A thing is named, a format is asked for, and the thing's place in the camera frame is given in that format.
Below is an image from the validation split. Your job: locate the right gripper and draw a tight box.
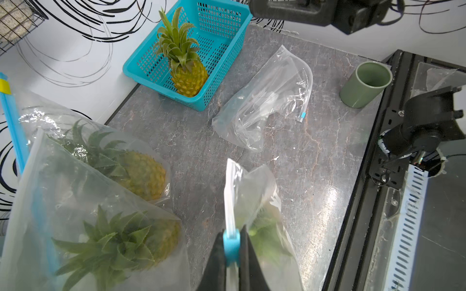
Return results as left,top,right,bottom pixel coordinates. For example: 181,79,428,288
248,0,391,35

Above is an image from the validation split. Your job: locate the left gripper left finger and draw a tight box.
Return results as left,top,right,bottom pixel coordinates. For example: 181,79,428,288
196,232,227,291

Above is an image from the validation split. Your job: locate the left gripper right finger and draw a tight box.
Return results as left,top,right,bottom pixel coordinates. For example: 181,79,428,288
239,226,270,291

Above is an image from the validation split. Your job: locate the clear zip-top bag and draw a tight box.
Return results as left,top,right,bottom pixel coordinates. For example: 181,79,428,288
1,131,190,291
224,159,303,291
212,46,313,152

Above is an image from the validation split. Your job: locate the yellow pineapple green crown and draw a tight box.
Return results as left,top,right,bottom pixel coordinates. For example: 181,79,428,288
156,7,208,98

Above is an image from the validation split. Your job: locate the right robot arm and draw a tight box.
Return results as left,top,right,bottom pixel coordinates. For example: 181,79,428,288
248,1,466,164

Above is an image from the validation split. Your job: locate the rear blue-zip clear bag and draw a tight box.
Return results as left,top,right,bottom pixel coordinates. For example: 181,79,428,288
1,74,173,210

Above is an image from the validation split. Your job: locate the green ceramic cup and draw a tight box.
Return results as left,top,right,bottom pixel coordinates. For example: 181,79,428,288
339,61,393,109

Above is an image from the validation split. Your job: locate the teal plastic basket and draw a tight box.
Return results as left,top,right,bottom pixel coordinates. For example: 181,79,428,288
123,1,252,112

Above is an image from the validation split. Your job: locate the white-lid spice jar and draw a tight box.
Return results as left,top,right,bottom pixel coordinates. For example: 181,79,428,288
1,0,34,42

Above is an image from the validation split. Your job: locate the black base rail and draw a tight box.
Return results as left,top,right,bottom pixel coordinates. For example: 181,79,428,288
323,50,466,291

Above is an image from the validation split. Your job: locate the grey slotted cable duct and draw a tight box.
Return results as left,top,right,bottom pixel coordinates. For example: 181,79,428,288
382,165,428,291

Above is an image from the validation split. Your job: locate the black wire wall basket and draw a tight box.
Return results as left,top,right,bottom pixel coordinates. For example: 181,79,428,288
1,0,49,55

